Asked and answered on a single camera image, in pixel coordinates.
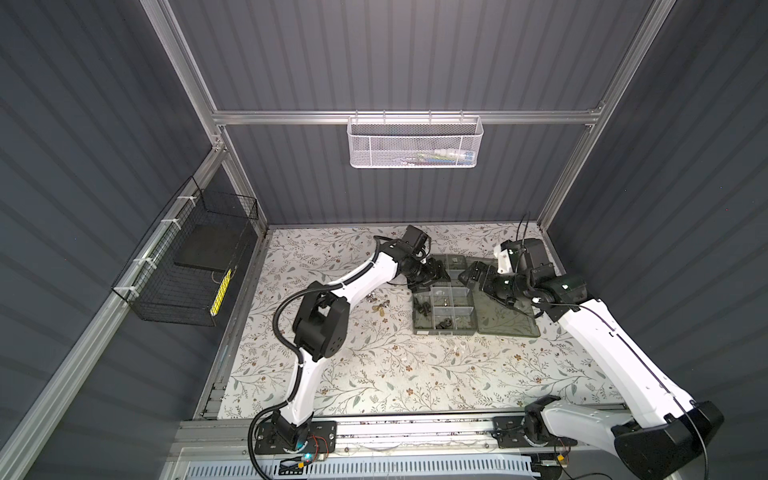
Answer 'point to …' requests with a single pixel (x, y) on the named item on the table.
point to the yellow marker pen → (221, 293)
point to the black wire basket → (179, 270)
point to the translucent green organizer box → (457, 307)
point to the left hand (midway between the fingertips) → (443, 281)
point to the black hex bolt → (425, 309)
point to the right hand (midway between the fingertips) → (473, 285)
